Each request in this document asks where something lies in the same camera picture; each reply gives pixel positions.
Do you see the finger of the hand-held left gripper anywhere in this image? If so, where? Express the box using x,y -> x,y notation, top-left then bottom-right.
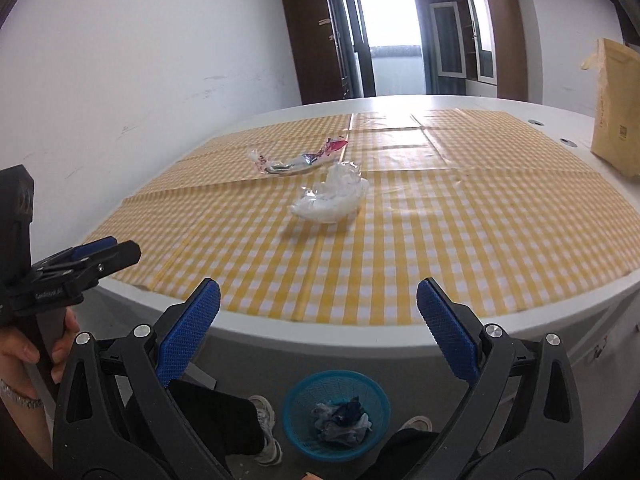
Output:
32,237 -> 121,273
35,240 -> 142,292

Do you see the person's right leg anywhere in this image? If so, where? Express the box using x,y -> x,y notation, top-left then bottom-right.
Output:
357,427 -> 442,480

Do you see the white framed glass cabinet door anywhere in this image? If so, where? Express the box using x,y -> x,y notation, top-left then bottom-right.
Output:
430,0 -> 469,79

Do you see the blue plastic basket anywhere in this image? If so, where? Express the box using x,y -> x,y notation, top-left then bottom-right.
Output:
282,371 -> 392,462

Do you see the person's left white shoe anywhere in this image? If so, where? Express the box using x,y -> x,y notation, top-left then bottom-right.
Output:
248,395 -> 284,465

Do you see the clear plastic bag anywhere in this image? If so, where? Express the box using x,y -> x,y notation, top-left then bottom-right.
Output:
310,402 -> 374,447

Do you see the glass balcony door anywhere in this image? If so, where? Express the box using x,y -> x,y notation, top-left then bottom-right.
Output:
340,0 -> 427,98

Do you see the large white table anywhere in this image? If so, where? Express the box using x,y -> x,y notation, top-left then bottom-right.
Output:
75,94 -> 640,467

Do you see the wooden cabinet with glass door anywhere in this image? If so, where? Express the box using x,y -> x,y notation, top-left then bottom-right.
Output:
465,0 -> 530,103

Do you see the yellow checked tablecloth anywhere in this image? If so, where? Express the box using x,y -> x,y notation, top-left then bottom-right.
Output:
82,107 -> 640,326

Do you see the person's left leg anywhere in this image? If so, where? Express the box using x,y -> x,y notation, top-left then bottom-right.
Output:
125,379 -> 266,480

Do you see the person's leg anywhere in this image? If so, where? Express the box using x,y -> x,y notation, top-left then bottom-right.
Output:
357,427 -> 442,480
125,379 -> 266,480

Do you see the white plastic film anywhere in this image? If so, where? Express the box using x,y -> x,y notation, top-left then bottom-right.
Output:
291,161 -> 370,224

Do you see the silver bracelet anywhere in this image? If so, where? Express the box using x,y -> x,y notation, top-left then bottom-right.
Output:
0,379 -> 45,409

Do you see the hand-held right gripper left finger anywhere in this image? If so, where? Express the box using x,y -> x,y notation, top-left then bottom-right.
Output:
52,277 -> 233,480

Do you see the brown paper bag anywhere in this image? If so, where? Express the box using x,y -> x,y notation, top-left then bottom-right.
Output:
580,37 -> 640,179

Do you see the colourful foil snack wrapper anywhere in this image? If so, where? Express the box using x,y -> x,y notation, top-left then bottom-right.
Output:
249,137 -> 348,177

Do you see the person's left hand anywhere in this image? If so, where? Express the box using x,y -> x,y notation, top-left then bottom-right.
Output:
0,309 -> 81,386

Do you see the dark brown wardrobe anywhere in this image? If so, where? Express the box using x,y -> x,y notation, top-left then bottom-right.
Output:
281,0 -> 357,106

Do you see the dark blue crumpled wrapper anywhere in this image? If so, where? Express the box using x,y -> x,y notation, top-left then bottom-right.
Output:
334,397 -> 367,425

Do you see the person's left forearm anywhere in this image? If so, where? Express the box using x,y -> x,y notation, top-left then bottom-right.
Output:
0,385 -> 55,468

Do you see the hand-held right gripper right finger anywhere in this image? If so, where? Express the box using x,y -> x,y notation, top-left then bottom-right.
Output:
416,277 -> 586,480

